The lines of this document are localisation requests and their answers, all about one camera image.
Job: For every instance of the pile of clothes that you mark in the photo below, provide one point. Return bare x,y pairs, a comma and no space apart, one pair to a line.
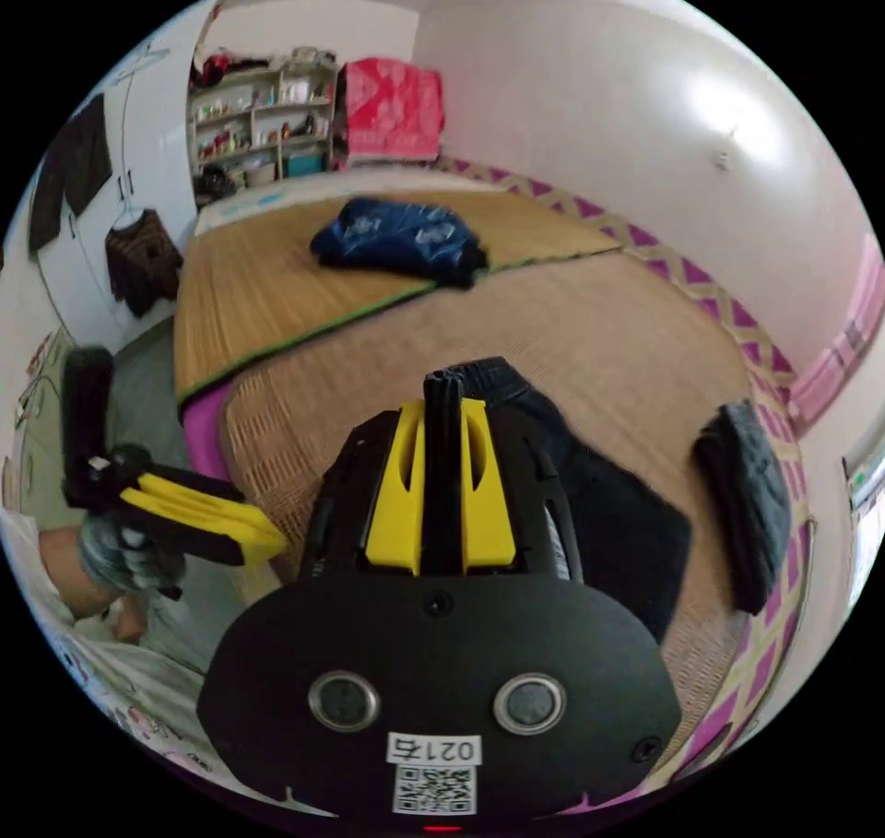
401,236

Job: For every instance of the person's body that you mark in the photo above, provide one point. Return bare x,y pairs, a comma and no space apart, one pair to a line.
131,686

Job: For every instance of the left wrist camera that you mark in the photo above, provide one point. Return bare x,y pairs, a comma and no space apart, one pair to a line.
88,416

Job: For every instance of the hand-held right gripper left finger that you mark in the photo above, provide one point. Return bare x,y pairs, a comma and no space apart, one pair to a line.
394,499

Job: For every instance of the wooden shelf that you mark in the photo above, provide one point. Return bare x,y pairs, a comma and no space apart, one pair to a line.
259,129

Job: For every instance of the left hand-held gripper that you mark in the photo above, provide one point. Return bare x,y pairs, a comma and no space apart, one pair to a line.
193,485

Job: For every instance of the hanging brown garment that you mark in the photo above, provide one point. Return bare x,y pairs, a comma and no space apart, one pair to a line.
142,264

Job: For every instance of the black jeans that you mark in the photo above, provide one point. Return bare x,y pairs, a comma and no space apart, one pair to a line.
615,513

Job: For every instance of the white wardrobe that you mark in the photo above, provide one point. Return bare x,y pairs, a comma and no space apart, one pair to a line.
148,146

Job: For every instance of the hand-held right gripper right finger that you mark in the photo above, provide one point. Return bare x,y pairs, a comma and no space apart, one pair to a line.
489,506

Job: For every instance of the person's left hand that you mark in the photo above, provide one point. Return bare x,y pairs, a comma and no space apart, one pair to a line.
114,561

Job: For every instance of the person's left forearm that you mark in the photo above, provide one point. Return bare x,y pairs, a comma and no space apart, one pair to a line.
62,565

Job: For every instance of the hanging dark striped garment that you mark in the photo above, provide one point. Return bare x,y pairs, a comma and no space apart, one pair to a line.
69,174

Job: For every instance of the red patterned blanket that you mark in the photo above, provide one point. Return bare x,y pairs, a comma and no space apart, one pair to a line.
394,112

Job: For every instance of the folded dark grey garment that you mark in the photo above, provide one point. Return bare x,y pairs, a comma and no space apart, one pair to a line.
750,506

